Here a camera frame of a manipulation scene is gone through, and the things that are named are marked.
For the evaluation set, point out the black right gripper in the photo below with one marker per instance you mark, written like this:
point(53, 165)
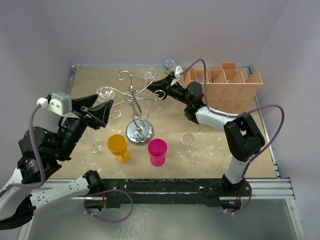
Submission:
point(162, 85)

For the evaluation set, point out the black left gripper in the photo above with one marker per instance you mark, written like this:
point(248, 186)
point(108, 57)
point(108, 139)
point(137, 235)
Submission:
point(100, 113)

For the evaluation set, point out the tall clear champagne flute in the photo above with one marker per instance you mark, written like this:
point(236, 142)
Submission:
point(148, 74)

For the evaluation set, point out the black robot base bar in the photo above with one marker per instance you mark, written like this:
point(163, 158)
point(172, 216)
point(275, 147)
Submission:
point(202, 191)

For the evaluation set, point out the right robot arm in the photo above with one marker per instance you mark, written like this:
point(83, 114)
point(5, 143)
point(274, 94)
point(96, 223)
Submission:
point(243, 136)

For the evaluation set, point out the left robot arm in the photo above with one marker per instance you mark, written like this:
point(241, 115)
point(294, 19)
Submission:
point(42, 150)

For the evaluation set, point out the chrome wine glass rack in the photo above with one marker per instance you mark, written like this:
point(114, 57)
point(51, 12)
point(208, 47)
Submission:
point(139, 131)

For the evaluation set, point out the short clear wine glass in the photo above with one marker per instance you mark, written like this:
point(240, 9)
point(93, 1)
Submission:
point(187, 143)

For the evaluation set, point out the small jar blue patterned lid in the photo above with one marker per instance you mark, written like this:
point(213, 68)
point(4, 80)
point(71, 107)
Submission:
point(169, 65)

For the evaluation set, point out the clear glass left side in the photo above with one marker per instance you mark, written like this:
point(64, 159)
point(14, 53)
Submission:
point(93, 143)

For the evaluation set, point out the yellow plastic goblet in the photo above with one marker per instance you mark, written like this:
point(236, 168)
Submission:
point(117, 145)

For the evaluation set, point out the pink plastic goblet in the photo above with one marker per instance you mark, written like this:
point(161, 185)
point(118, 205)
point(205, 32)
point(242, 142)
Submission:
point(157, 149)

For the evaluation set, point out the peach plastic organizer box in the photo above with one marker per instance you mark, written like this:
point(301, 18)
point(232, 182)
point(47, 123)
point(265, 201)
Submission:
point(226, 88)

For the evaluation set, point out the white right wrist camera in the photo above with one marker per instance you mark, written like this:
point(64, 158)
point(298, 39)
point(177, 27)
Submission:
point(176, 70)

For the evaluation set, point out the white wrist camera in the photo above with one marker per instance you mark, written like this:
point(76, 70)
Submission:
point(176, 70)
point(59, 103)

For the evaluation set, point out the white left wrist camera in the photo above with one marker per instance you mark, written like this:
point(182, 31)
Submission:
point(59, 103)

